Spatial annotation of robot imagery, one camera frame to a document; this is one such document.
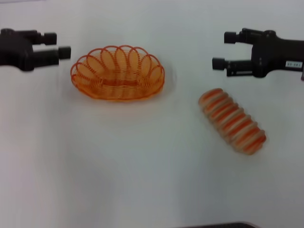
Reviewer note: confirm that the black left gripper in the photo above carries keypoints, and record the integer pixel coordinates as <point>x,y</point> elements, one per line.
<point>14,52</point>

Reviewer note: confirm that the orange striped bread loaf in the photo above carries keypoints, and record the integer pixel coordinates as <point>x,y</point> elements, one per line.
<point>237,128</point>

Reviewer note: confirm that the silver knob on right gripper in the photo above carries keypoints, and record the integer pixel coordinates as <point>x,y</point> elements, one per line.
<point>302,74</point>

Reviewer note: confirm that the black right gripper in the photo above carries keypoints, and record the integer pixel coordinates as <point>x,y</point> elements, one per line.
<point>275,57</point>

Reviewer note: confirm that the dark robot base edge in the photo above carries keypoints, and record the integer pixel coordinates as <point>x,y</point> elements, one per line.
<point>218,225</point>

